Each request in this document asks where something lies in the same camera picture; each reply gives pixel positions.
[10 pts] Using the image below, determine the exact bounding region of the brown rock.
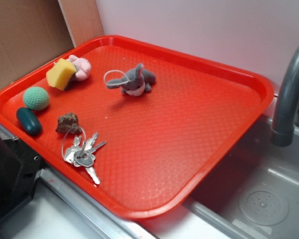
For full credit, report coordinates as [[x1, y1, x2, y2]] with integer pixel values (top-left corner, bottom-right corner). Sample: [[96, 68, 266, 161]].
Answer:
[[55, 113, 82, 134]]

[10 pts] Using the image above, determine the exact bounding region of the red plastic tray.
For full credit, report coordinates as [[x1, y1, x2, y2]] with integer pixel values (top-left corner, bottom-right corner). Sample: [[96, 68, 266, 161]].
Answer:
[[0, 36, 274, 219]]

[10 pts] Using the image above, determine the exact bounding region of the yellow sponge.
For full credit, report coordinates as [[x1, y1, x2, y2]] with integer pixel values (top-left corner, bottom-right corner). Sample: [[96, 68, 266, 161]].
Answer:
[[46, 58, 77, 91]]

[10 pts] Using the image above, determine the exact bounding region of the silver key bunch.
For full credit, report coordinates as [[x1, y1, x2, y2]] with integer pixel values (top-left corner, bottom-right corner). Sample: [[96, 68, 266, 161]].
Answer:
[[61, 126, 107, 185]]

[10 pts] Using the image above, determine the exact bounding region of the dark green oval object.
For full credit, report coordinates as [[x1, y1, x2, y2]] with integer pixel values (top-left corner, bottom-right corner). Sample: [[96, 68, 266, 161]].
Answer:
[[16, 107, 42, 136]]

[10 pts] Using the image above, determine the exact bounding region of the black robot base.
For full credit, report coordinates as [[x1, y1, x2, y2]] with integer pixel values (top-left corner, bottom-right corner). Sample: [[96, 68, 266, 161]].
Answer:
[[0, 137, 42, 223]]

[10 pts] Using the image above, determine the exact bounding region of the grey plastic sink basin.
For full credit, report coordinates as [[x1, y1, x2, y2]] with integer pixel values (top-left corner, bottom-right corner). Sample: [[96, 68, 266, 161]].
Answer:
[[185, 117, 299, 239]]

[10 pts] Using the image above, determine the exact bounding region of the brown cardboard panel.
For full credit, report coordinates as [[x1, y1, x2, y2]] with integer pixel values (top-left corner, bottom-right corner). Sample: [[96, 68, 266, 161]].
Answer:
[[0, 0, 73, 90]]

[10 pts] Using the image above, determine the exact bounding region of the green dimpled ball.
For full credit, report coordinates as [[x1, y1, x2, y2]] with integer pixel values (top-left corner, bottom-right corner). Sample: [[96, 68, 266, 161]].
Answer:
[[22, 87, 50, 111]]

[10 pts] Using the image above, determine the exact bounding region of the pink plush toy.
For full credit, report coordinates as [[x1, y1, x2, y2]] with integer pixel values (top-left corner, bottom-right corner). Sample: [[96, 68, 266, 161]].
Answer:
[[68, 55, 92, 81]]

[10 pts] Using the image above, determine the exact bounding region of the grey toy faucet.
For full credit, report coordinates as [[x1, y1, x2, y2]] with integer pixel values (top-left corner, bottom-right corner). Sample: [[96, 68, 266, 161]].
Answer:
[[271, 47, 299, 147]]

